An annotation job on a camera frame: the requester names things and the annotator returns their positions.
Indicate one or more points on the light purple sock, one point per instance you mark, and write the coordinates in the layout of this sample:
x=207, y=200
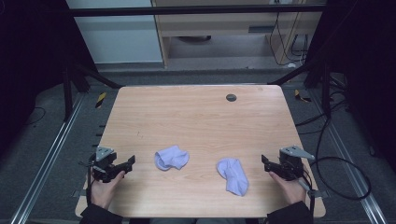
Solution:
x=234, y=176
x=172, y=158

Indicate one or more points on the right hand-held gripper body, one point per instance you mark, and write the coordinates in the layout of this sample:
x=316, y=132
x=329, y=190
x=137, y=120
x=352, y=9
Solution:
x=291, y=163

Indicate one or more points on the person's right hand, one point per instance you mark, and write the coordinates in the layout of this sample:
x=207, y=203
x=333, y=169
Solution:
x=289, y=189

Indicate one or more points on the yellow black striped tape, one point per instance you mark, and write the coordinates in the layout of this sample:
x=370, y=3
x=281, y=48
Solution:
x=300, y=96
x=100, y=100

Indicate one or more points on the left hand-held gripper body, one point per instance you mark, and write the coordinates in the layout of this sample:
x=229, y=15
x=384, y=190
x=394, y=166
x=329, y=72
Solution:
x=104, y=160

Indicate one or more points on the black horizontal frame bar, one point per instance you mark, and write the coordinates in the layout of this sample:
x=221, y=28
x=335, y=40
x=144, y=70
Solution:
x=186, y=10

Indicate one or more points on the person's left hand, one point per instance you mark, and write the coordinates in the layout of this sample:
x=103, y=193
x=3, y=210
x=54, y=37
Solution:
x=104, y=191

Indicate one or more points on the grey round table grommet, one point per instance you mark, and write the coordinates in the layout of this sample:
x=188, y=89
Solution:
x=231, y=97

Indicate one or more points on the grey table edge bracket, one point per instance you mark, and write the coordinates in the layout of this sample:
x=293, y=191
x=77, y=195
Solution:
x=80, y=193
x=319, y=194

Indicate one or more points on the aluminium floor rail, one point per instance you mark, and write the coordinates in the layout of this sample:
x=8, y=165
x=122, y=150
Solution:
x=338, y=141
x=46, y=158

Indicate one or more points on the light wooden desk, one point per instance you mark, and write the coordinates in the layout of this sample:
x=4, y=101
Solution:
x=218, y=23

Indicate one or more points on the black metal stand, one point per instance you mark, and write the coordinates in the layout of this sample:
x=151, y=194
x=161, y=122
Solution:
x=67, y=93
x=326, y=90

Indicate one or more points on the white cabinet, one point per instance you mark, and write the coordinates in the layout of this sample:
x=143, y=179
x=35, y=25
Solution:
x=118, y=40

